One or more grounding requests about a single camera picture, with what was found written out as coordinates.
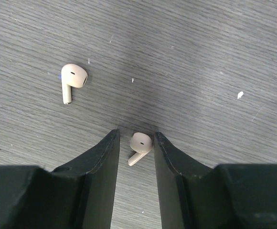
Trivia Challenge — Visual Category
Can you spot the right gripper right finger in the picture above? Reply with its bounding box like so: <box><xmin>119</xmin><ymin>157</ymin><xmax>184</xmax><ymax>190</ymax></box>
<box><xmin>153</xmin><ymin>132</ymin><xmax>224</xmax><ymax>229</ymax></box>

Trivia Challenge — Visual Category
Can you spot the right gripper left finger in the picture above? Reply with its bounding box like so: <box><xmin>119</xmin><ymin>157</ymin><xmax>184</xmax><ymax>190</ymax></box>
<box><xmin>45</xmin><ymin>129</ymin><xmax>120</xmax><ymax>229</ymax></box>

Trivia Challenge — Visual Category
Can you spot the pink earbud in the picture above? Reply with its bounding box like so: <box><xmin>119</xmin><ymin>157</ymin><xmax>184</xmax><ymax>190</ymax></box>
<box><xmin>61</xmin><ymin>63</ymin><xmax>88</xmax><ymax>104</ymax></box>
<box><xmin>128</xmin><ymin>132</ymin><xmax>153</xmax><ymax>166</ymax></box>

